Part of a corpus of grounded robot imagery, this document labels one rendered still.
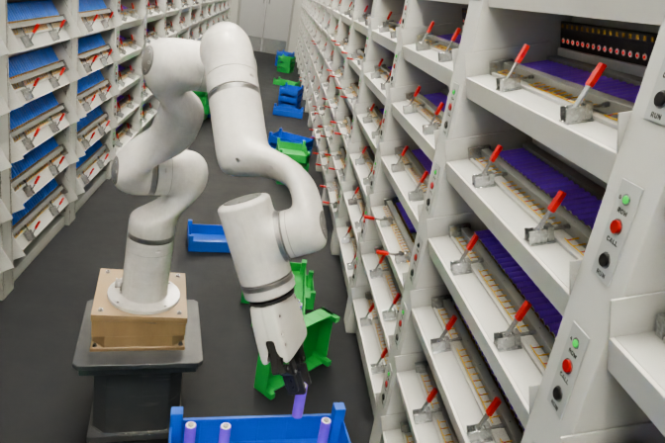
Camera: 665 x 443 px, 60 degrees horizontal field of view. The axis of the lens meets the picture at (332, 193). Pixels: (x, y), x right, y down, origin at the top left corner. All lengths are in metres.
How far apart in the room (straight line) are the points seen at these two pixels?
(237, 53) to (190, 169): 0.53
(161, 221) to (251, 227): 0.67
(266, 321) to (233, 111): 0.34
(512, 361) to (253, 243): 0.46
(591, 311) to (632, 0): 0.38
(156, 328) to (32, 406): 0.49
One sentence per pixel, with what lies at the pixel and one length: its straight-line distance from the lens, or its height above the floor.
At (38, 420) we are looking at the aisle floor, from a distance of 1.91.
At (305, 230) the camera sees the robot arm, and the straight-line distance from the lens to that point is 0.86.
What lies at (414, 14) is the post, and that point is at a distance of 1.99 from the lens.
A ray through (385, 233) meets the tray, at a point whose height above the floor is 0.54.
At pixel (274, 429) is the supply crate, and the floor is 0.51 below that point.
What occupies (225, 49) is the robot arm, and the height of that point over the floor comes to 1.12.
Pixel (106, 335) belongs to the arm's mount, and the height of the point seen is 0.33.
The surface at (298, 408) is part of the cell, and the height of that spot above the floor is 0.59.
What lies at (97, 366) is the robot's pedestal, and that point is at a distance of 1.62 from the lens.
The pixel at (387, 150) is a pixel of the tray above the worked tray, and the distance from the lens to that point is 2.04.
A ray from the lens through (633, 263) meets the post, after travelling 0.72.
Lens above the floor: 1.24
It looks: 19 degrees down
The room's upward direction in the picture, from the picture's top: 10 degrees clockwise
